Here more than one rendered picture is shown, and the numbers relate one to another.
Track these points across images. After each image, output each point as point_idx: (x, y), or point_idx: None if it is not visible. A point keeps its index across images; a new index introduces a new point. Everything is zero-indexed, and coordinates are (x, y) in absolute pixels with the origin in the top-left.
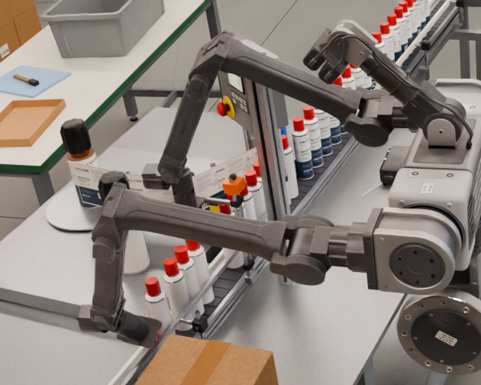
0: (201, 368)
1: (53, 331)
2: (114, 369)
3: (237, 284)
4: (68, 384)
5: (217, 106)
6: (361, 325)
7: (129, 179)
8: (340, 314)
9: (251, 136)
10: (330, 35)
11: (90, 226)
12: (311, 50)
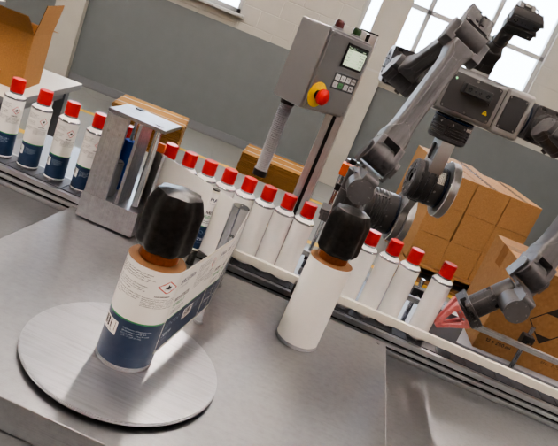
0: None
1: (408, 443)
2: (436, 390)
3: None
4: (476, 427)
5: (327, 94)
6: None
7: (230, 247)
8: None
9: (136, 157)
10: (536, 9)
11: (208, 365)
12: (543, 18)
